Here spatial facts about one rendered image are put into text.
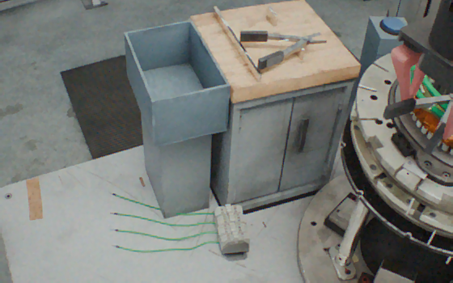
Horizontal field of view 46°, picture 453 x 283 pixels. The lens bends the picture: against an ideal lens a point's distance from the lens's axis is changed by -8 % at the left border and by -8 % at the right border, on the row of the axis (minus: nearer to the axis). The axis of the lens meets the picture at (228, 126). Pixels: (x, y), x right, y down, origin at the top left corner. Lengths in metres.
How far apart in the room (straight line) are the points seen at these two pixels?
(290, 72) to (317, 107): 0.09
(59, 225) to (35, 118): 1.41
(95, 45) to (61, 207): 1.76
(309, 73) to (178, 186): 0.28
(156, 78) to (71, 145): 1.34
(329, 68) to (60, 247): 0.51
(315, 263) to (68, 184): 0.45
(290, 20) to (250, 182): 0.27
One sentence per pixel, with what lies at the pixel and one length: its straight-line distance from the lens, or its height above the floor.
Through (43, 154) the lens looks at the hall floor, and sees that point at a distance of 2.21.
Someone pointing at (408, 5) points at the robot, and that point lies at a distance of 1.18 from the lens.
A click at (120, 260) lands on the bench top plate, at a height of 0.78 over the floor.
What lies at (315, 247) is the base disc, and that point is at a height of 0.80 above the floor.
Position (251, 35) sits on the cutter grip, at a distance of 0.82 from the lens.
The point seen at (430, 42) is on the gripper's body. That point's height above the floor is 1.26.
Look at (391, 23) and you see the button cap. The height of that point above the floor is 1.04.
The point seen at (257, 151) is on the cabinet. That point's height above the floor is 0.92.
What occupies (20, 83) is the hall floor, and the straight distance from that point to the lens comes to 2.56.
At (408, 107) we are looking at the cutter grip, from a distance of 0.62.
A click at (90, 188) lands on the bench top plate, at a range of 1.03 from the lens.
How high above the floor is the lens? 1.56
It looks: 44 degrees down
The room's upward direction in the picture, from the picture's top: 4 degrees clockwise
